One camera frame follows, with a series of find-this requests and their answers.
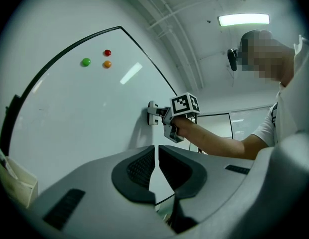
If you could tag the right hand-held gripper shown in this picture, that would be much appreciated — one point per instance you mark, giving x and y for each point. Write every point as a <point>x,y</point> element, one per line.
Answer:
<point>180,104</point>

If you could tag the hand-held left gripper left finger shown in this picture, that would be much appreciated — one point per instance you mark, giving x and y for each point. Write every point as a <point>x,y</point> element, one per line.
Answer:
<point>94,183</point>

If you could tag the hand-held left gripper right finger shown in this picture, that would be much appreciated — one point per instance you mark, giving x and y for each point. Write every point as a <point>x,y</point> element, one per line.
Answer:
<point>219,173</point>

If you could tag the white eraser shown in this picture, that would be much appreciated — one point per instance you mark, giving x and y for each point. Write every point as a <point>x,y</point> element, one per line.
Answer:
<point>152,117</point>

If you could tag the black-framed whiteboard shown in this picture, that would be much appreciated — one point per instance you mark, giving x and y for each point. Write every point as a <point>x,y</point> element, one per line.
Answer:
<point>82,113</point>

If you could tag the person's right forearm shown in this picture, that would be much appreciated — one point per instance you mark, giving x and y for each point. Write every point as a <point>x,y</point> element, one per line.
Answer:
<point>214,143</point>

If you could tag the black-framed glass panel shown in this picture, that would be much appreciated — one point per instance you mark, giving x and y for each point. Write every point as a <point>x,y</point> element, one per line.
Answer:
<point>214,126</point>

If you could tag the window with white blinds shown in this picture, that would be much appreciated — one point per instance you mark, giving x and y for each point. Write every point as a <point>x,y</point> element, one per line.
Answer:
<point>246,123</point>

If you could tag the orange round magnet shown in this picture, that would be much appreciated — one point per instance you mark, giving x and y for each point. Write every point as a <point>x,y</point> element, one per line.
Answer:
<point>107,64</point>

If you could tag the white ceiling pipes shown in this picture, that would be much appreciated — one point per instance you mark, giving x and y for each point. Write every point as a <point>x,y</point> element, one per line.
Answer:
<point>177,34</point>

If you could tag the red round magnet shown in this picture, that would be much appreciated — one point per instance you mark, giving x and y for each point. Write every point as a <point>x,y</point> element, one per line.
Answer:
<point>107,52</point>

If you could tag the beige cardboard box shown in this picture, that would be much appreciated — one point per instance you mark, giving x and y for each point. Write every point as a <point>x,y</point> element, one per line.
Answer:
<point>15,183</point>

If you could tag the green round magnet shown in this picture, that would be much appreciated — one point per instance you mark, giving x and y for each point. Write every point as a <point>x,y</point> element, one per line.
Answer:
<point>85,62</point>

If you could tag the white t-shirt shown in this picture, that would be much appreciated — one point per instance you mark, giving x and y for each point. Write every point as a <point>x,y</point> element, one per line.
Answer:
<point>296,103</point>

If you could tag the person's head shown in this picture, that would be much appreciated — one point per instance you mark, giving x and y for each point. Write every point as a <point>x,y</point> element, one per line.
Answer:
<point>266,56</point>

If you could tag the rectangular ceiling light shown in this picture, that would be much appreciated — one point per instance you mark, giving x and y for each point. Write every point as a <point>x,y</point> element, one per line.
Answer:
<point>243,19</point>

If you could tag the black head-worn camera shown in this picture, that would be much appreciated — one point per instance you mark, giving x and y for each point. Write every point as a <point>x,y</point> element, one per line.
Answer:
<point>233,58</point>

